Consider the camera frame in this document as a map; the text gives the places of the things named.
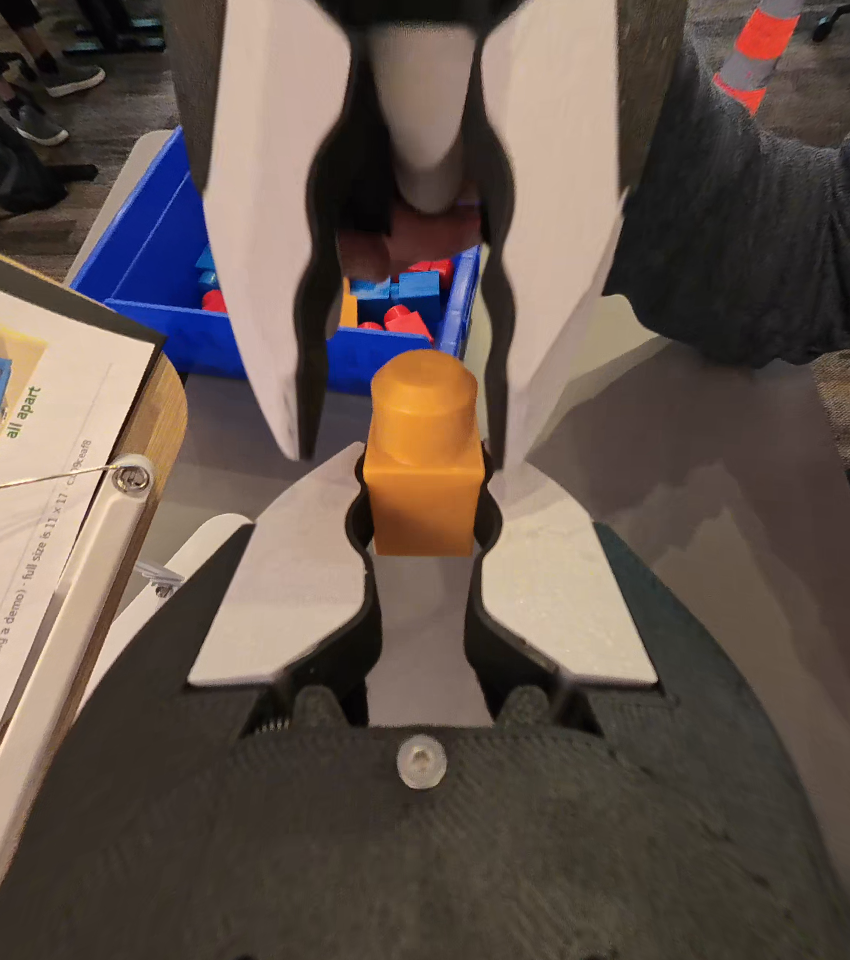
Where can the orange traffic cone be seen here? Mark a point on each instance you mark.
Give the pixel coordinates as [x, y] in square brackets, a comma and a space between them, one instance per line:
[755, 53]

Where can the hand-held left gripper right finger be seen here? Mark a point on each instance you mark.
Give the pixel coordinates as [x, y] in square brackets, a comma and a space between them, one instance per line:
[563, 600]

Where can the grey desk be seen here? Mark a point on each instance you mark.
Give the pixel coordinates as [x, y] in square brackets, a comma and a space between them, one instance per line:
[695, 495]

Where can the black floor backpack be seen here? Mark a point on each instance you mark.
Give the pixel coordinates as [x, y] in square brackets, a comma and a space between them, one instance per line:
[13, 143]

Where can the person's right forearm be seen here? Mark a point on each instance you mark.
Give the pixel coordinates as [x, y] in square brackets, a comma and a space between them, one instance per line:
[755, 225]

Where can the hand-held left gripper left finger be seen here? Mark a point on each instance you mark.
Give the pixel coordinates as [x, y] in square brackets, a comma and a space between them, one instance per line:
[283, 600]

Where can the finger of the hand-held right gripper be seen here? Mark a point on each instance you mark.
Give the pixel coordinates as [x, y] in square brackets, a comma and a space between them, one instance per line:
[268, 180]
[567, 180]

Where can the blue plastic bin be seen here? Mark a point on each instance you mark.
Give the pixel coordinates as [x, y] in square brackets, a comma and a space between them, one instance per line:
[140, 255]

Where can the pile of coloured toy blocks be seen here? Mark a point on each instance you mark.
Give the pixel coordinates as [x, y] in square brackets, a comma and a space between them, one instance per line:
[395, 300]

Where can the instruction board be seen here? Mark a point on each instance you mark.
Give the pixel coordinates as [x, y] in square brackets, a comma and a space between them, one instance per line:
[20, 525]

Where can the yellow toy building block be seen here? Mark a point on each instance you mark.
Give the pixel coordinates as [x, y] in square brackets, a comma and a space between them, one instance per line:
[425, 465]

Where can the white document stand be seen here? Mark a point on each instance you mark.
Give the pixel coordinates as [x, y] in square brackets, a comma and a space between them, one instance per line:
[200, 555]

